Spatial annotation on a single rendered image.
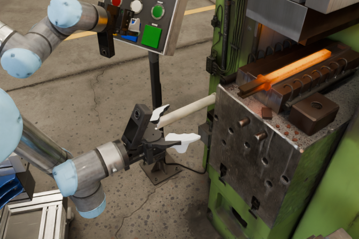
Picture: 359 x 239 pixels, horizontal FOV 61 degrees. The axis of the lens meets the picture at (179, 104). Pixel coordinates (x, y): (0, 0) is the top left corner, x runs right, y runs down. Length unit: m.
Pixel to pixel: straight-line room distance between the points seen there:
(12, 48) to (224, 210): 1.23
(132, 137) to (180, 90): 1.83
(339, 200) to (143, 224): 1.00
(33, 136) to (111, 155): 0.18
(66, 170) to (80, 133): 1.57
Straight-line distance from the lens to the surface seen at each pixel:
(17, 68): 0.81
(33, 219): 1.70
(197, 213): 1.80
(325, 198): 1.29
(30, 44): 0.83
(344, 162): 1.14
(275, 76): 1.01
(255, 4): 0.95
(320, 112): 0.96
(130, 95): 2.53
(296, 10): 0.86
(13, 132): 0.53
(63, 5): 0.83
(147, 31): 1.20
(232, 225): 1.62
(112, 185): 1.94
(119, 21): 0.99
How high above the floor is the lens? 1.56
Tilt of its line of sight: 40 degrees down
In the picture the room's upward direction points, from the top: straight up
